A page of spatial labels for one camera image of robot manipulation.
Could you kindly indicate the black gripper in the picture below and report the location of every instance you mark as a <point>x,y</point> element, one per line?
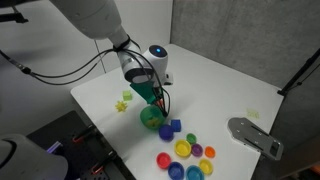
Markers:
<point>158,95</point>

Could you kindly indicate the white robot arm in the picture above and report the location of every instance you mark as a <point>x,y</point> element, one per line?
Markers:
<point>113,36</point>

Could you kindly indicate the green translucent bowl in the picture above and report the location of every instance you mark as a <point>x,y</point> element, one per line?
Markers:
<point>150,116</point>

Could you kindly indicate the yellow spiky toy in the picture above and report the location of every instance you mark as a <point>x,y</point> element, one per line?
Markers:
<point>121,106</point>

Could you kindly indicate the small blue cube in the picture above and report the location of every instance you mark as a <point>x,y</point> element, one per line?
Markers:
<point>176,125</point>

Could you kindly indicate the indigo cup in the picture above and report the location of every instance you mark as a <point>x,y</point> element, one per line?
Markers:
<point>165,132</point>

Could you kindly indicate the light green cube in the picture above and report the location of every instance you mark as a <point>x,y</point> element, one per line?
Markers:
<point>127,95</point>

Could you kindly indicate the small green cup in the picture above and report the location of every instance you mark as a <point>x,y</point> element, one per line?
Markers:
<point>191,138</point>

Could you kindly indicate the large yellow cup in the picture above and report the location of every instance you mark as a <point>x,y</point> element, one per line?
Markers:
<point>182,148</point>

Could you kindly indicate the red cup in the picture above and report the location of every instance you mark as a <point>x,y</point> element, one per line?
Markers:
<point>163,160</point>

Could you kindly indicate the small purple cup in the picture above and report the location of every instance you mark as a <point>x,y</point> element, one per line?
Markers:
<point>197,150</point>

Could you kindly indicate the blue cup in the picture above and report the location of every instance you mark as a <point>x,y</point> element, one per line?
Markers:
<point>175,170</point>

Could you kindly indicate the small orange cup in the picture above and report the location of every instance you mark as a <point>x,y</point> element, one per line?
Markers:
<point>209,152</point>

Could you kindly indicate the small yellow cup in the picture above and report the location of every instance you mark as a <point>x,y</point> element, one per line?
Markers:
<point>206,166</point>

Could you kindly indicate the teal cup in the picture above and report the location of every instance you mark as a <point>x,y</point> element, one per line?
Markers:
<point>194,173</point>

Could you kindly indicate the yellow sticky note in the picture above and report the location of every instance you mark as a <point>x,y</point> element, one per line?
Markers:
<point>252,113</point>

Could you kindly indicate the black platform with clamps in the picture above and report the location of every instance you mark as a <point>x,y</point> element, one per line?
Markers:
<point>80,150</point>

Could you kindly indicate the grey metal plate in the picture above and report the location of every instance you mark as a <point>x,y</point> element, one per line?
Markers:
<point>255,138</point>

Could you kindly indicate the black vertical pole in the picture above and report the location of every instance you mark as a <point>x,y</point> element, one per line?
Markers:
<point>300,71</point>

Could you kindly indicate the grey rounded housing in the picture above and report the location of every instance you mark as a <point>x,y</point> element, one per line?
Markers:
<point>28,160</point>

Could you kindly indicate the green printed camera mount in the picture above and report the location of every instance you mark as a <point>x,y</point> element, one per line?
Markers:
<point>144,90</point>

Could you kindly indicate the black camera bracket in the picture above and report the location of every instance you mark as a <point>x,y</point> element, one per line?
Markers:
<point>13,15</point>

